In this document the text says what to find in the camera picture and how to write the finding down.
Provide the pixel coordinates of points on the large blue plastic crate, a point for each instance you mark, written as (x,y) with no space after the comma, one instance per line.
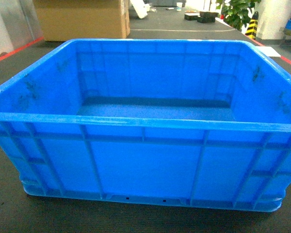
(193,123)

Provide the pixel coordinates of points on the large cardboard box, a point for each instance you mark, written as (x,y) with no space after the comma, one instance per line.
(62,20)

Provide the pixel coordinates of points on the white foam piece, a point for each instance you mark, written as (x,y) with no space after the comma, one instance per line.
(140,7)

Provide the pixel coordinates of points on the black tray stack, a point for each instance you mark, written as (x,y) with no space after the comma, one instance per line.
(201,17)

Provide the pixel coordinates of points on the white paper cup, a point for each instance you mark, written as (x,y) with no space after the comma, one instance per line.
(179,6)

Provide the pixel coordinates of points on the green potted plant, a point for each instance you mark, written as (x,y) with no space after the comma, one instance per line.
(238,13)

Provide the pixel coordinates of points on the white sheet on table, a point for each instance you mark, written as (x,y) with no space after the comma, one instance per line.
(268,51)

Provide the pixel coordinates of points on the yellow black striped post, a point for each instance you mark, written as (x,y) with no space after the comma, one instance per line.
(251,31)

